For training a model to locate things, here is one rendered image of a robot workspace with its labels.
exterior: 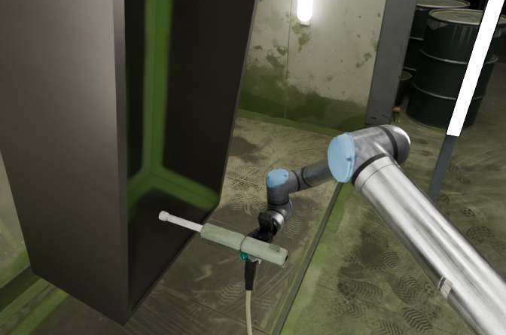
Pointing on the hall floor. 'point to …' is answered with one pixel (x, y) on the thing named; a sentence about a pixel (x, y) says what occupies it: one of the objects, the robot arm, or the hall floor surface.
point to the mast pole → (440, 166)
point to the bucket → (402, 86)
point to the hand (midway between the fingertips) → (250, 254)
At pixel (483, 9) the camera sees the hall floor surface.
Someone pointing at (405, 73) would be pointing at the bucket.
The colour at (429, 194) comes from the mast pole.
